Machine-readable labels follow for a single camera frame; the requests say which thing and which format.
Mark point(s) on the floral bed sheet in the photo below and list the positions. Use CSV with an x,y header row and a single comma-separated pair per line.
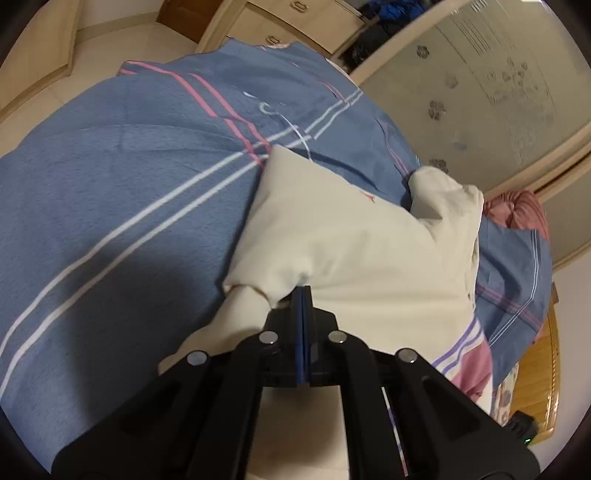
x,y
502,397

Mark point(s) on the white purple pink striped cloth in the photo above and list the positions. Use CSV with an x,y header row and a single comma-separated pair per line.
x,y
471,360

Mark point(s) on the frosted glass wardrobe door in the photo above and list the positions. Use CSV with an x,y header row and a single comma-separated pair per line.
x,y
489,92

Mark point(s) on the light wooden furniture panel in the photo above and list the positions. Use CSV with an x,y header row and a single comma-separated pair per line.
x,y
41,50

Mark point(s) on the blue striped blanket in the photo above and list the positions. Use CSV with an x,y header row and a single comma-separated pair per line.
x,y
129,194

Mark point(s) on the pink crumpled cloth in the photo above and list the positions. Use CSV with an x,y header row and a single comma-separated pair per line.
x,y
519,210

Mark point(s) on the pile of dark clothes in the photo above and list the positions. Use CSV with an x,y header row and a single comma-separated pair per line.
x,y
388,18

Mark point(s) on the black electronic device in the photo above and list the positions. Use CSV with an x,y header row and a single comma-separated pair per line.
x,y
522,425

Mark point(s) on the cream garment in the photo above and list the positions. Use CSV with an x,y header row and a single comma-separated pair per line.
x,y
360,244

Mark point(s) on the light wooden drawer cabinet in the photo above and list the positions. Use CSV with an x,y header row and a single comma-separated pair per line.
x,y
281,23

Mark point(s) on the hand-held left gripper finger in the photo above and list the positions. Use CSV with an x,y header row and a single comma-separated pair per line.
x,y
307,323
298,323

